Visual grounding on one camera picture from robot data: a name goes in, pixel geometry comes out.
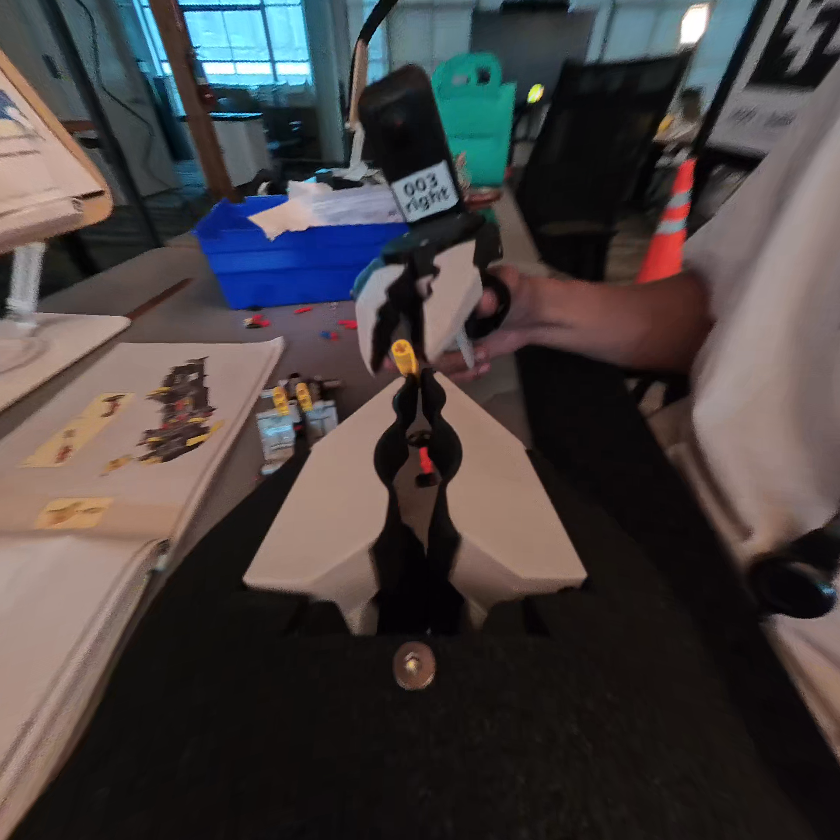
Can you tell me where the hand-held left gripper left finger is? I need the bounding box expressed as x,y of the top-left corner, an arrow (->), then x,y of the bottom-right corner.
244,375 -> 411,634

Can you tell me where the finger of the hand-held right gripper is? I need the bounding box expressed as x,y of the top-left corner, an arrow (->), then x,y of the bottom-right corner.
420,239 -> 485,368
354,262 -> 411,378

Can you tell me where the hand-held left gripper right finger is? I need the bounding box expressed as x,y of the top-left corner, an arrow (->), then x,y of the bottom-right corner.
420,371 -> 588,627

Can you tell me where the blue plastic bin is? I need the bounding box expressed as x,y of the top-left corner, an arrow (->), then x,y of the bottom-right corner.
193,196 -> 411,311

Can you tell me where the black steering wheel lego piece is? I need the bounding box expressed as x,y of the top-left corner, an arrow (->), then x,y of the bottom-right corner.
407,430 -> 442,490

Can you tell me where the person's right forearm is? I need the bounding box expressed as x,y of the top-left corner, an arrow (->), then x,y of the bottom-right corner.
538,270 -> 715,374

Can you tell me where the pile of red blue lego pins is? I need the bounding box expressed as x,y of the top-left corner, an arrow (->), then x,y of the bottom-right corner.
243,303 -> 358,343

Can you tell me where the lego car chassis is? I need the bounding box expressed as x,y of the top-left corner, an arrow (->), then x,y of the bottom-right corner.
256,374 -> 342,475

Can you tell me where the lego instruction booklet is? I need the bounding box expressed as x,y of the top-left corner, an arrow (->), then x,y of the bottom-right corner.
0,338 -> 286,821

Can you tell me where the person's right hand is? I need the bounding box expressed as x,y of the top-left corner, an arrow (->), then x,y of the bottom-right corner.
430,266 -> 549,383

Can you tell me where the white folded stand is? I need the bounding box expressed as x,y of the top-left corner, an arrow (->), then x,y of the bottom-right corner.
346,125 -> 383,183

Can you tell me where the crumpled white paper bag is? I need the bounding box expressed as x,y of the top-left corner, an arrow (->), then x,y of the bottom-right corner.
248,180 -> 408,240

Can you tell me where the black office chair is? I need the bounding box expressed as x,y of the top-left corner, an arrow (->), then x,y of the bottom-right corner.
515,52 -> 691,281

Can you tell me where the orange traffic cone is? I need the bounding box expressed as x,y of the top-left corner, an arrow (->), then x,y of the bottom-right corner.
635,157 -> 697,284

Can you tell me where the black metal pole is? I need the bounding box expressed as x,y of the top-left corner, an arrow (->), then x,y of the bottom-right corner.
46,0 -> 166,245

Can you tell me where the wooden document stand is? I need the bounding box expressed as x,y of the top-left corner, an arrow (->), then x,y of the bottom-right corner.
0,49 -> 132,414

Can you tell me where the white printed sign board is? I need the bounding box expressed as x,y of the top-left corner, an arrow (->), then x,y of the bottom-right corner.
696,0 -> 840,158

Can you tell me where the wall mounted screen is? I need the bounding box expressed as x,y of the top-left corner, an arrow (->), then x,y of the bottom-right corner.
469,7 -> 598,89

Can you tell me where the wooden post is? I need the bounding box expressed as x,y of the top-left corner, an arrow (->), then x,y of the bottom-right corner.
147,0 -> 238,202

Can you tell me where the black badge reel with lanyard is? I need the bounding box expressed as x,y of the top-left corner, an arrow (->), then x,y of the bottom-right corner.
748,530 -> 840,621

